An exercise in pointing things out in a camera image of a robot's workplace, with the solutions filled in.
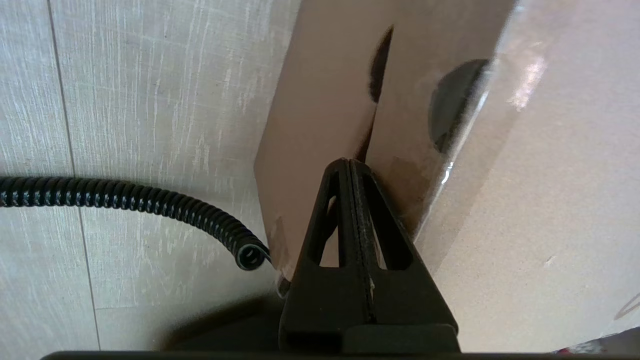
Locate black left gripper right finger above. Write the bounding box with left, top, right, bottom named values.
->
left=349, top=159, right=462, bottom=353

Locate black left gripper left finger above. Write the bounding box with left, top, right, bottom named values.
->
left=279, top=159, right=375, bottom=353

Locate brown cardboard box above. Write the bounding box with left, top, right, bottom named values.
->
left=253, top=0, right=640, bottom=354

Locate black corrugated conduit with tape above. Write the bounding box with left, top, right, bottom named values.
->
left=0, top=175, right=272, bottom=272

